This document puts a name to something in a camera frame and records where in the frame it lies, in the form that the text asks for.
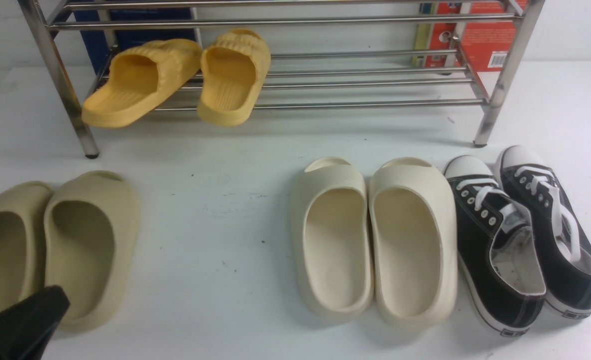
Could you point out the right cream foam slide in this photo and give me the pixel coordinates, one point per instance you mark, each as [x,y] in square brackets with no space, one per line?
[414,237]

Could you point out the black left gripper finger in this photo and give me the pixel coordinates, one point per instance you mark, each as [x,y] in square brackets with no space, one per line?
[27,327]

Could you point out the yellow rubber slipper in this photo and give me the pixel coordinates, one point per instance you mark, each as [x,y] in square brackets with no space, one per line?
[141,79]
[234,69]

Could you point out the left black canvas sneaker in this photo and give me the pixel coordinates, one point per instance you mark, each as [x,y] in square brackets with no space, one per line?
[496,249]

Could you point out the left khaki foam slide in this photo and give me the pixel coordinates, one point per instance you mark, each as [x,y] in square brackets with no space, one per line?
[22,241]

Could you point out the right khaki foam slide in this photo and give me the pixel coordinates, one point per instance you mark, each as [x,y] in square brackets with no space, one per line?
[91,226]

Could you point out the cream foam slide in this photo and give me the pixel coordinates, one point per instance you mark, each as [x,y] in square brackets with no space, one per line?
[414,237]
[329,232]

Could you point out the left cream foam slide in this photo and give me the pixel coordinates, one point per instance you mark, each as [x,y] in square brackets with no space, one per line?
[329,232]

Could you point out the right black canvas sneaker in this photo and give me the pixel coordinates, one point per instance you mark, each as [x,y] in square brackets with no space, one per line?
[563,248]

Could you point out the red box behind rack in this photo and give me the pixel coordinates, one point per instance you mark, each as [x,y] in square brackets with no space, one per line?
[486,43]

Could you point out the khaki foam slide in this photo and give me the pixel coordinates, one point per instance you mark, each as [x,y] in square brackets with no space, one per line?
[22,241]
[91,226]

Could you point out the black canvas sneaker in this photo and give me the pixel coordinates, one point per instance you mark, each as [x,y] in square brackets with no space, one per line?
[496,249]
[563,248]

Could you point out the blue box behind rack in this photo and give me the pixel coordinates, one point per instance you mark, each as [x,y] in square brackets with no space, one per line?
[98,48]

